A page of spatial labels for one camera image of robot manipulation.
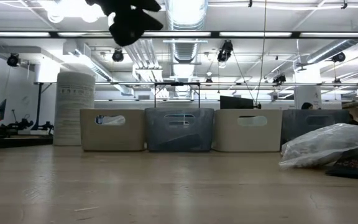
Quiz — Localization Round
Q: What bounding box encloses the black hanging cable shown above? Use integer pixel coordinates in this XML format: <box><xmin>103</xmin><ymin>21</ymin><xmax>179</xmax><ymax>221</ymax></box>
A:
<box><xmin>255</xmin><ymin>0</ymin><xmax>269</xmax><ymax>106</ymax></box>

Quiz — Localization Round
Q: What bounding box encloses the silver ventilation duct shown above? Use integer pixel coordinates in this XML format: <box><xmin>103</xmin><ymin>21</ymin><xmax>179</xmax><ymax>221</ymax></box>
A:
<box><xmin>165</xmin><ymin>0</ymin><xmax>209</xmax><ymax>97</ymax></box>

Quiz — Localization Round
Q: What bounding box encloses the light plastic storage bin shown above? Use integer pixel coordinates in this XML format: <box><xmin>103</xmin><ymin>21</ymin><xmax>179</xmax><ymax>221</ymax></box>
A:
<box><xmin>212</xmin><ymin>108</ymin><xmax>284</xmax><ymax>152</ymax></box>
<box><xmin>79</xmin><ymin>108</ymin><xmax>147</xmax><ymax>152</ymax></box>

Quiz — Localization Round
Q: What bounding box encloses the grey plastic storage bin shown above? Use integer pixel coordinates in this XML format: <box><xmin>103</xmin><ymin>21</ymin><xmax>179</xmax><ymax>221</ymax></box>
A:
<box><xmin>144</xmin><ymin>107</ymin><xmax>216</xmax><ymax>152</ymax></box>
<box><xmin>280</xmin><ymin>108</ymin><xmax>351</xmax><ymax>147</ymax></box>

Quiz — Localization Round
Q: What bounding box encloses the cotton balls and swabs bag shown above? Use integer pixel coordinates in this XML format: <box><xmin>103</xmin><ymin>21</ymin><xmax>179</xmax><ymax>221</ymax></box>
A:
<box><xmin>278</xmin><ymin>123</ymin><xmax>358</xmax><ymax>170</ymax></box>

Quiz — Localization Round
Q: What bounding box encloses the black monitor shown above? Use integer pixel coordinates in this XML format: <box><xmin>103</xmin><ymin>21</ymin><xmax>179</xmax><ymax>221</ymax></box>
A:
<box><xmin>219</xmin><ymin>95</ymin><xmax>262</xmax><ymax>110</ymax></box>

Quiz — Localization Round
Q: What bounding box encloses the white cylindrical wipes canister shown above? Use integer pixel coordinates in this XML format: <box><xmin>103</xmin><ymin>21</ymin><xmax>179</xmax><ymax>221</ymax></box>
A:
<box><xmin>53</xmin><ymin>71</ymin><xmax>96</xmax><ymax>146</ymax></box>

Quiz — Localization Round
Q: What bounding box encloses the black background rig frame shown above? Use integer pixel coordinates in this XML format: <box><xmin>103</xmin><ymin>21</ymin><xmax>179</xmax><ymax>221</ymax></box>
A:
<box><xmin>153</xmin><ymin>82</ymin><xmax>201</xmax><ymax>109</ymax></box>

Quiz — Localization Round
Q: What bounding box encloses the black stand post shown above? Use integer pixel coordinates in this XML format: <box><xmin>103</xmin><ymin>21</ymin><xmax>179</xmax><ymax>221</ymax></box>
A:
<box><xmin>31</xmin><ymin>82</ymin><xmax>45</xmax><ymax>131</ymax></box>

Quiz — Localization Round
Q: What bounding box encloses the black aluminium rig frame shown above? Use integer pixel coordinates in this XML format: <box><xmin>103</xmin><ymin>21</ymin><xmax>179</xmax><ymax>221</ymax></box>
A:
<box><xmin>0</xmin><ymin>30</ymin><xmax>358</xmax><ymax>150</ymax></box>

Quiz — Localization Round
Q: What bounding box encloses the white building column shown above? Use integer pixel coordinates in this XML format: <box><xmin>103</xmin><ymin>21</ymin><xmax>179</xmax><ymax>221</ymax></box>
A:
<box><xmin>293</xmin><ymin>85</ymin><xmax>323</xmax><ymax>110</ymax></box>

